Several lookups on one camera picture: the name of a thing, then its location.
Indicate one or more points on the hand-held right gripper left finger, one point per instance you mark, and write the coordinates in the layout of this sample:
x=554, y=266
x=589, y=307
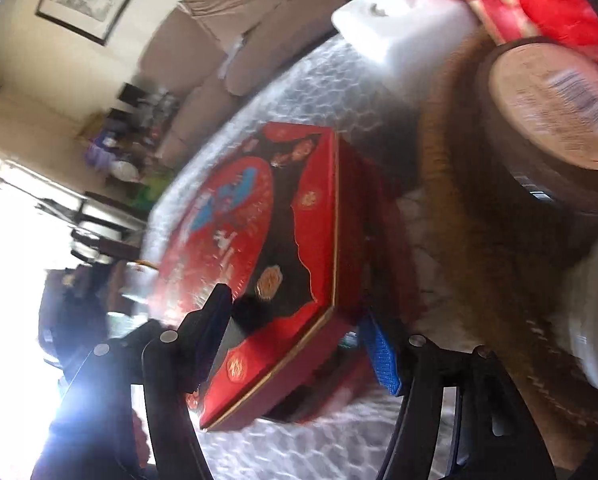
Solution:
x=214, y=330

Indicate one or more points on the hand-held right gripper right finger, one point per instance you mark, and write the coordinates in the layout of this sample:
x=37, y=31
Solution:
x=385, y=360

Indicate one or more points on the red octagonal gift box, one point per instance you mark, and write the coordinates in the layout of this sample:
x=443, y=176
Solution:
x=259, y=240

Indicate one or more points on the red box tray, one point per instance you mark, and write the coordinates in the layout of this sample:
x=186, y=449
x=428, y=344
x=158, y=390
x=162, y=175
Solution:
x=374, y=240

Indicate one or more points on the dark wooden chair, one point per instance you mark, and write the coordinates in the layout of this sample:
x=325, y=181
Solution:
x=96, y=240

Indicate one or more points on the wicker basket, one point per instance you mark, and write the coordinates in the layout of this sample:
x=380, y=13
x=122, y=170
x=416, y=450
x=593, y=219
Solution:
x=459, y=210

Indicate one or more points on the cluttered shelf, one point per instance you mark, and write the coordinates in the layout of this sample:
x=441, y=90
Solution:
x=129, y=160

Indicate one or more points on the bubble wrap table cover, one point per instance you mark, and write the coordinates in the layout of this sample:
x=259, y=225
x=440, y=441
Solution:
x=299, y=95

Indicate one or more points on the beige sofa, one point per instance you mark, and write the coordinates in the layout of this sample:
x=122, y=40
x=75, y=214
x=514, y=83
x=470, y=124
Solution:
x=219, y=50

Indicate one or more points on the round brown tin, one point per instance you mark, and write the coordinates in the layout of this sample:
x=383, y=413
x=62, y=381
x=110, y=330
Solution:
x=544, y=120

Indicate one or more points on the white plastic box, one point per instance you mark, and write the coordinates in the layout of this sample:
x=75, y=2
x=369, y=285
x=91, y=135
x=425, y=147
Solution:
x=394, y=25

